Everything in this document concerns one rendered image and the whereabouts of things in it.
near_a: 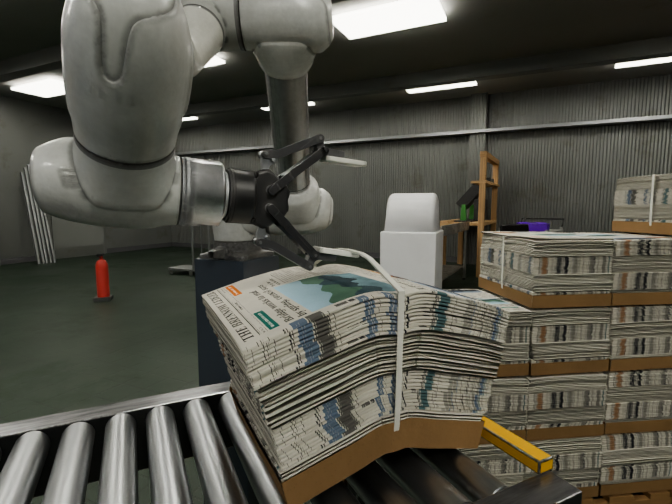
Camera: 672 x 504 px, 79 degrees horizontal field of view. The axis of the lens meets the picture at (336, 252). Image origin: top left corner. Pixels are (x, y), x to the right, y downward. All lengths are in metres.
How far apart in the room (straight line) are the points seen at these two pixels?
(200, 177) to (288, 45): 0.49
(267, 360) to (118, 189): 0.25
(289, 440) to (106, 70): 0.43
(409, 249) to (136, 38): 3.96
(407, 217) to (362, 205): 5.27
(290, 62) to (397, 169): 8.36
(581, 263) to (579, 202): 7.30
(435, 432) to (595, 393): 1.12
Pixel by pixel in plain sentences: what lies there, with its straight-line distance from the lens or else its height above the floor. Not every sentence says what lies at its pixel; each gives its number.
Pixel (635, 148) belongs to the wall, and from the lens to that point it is 9.03.
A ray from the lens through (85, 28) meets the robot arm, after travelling 0.43.
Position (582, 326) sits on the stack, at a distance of 1.63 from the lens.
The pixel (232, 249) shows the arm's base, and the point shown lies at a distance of 1.35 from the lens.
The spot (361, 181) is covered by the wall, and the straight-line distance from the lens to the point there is 9.56.
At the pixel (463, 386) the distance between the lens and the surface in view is 0.67.
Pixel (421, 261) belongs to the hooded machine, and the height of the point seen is 0.62.
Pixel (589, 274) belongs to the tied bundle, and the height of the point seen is 0.95.
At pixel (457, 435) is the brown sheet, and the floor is 0.83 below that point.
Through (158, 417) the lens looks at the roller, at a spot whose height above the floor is 0.80.
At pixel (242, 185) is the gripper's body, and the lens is 0.56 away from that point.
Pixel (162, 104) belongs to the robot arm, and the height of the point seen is 1.27.
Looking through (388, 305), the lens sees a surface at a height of 1.04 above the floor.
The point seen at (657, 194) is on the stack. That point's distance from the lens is 1.97.
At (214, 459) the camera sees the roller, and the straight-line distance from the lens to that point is 0.70.
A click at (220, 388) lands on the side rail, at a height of 0.80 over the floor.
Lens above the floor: 1.17
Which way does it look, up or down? 6 degrees down
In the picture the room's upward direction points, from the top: straight up
